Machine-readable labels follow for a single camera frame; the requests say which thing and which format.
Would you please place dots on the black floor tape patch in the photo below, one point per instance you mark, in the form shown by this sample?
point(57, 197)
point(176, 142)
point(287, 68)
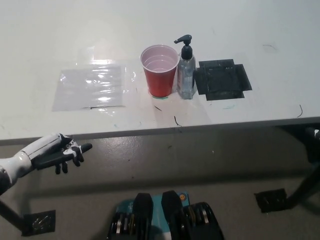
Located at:
point(41, 222)
point(271, 200)

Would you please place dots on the clear glossy plastic sheet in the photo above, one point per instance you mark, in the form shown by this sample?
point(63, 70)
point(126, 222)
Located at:
point(90, 87)

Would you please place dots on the clear soap pump bottle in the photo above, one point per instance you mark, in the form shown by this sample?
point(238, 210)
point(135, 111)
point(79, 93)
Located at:
point(186, 72)

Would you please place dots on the black table leg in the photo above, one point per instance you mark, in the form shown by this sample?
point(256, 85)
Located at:
point(11, 217)
point(303, 185)

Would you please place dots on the black tape patch on table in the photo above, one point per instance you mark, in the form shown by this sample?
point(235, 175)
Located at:
point(221, 80)

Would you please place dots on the red plastic cup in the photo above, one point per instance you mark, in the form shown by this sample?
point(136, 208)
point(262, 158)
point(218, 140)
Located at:
point(160, 77)

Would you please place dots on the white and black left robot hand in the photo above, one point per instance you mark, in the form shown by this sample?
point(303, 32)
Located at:
point(42, 160)

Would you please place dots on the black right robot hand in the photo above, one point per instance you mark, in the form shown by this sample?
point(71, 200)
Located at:
point(313, 142)

